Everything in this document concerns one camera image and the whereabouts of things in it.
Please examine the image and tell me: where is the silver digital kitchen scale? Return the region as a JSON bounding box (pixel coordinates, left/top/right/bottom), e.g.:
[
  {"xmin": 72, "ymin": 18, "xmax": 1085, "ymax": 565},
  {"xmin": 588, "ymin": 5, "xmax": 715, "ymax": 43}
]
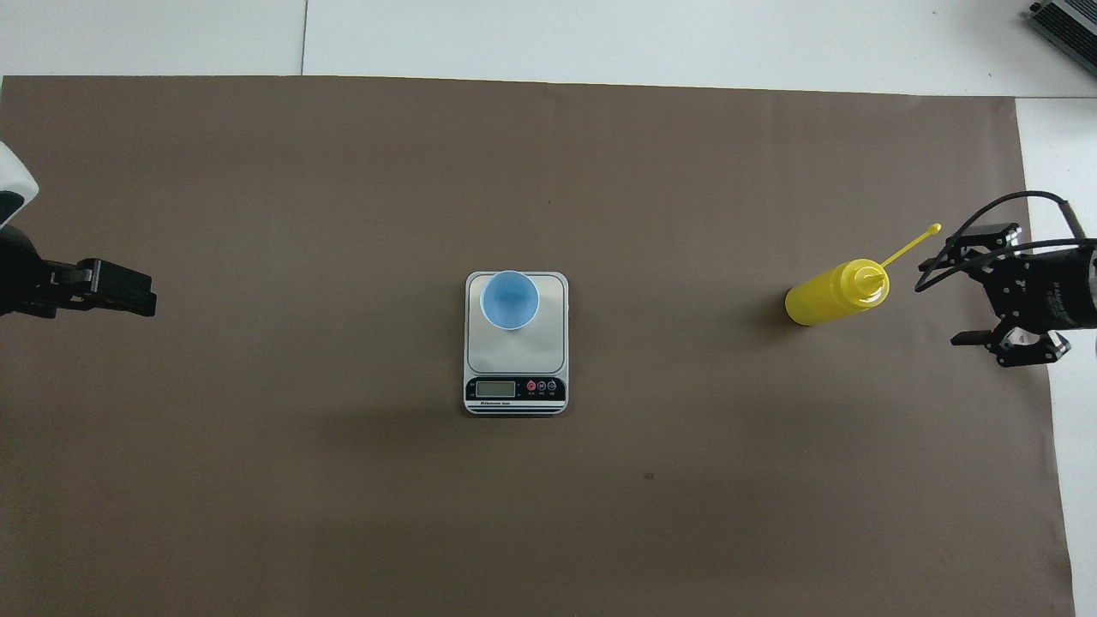
[{"xmin": 464, "ymin": 271, "xmax": 570, "ymax": 416}]

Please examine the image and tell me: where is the light blue plastic cup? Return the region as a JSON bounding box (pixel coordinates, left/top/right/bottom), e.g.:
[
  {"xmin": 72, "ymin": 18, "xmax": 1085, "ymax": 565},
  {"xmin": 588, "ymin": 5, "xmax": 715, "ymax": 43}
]
[{"xmin": 480, "ymin": 270, "xmax": 541, "ymax": 332}]

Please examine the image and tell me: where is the brown paper table mat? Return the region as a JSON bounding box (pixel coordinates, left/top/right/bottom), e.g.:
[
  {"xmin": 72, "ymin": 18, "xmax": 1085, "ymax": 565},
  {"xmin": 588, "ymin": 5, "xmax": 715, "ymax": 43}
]
[{"xmin": 0, "ymin": 75, "xmax": 1077, "ymax": 617}]

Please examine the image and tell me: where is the yellow squeeze bottle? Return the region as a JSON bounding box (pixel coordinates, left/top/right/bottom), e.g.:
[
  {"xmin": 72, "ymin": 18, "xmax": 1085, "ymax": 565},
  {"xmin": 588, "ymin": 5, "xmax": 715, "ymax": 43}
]
[{"xmin": 784, "ymin": 223, "xmax": 943, "ymax": 327}]

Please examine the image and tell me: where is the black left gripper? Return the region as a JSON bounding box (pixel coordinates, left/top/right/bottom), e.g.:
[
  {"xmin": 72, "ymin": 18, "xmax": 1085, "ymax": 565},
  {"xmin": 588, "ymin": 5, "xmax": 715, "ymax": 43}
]
[{"xmin": 0, "ymin": 225, "xmax": 158, "ymax": 320}]

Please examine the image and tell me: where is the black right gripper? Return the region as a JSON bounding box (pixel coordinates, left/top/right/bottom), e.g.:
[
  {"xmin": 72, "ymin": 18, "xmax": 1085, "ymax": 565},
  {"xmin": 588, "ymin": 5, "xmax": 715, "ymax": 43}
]
[{"xmin": 915, "ymin": 223, "xmax": 1097, "ymax": 369}]

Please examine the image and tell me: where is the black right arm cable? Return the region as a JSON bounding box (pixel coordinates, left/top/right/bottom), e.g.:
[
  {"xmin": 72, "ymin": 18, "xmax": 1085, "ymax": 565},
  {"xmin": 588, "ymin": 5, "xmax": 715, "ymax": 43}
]
[{"xmin": 943, "ymin": 190, "xmax": 1097, "ymax": 258}]

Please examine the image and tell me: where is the grey ribbed metal device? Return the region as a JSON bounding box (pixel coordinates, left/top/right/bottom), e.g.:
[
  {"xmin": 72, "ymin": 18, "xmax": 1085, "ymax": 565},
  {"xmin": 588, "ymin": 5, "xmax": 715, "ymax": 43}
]
[{"xmin": 1028, "ymin": 0, "xmax": 1097, "ymax": 80}]

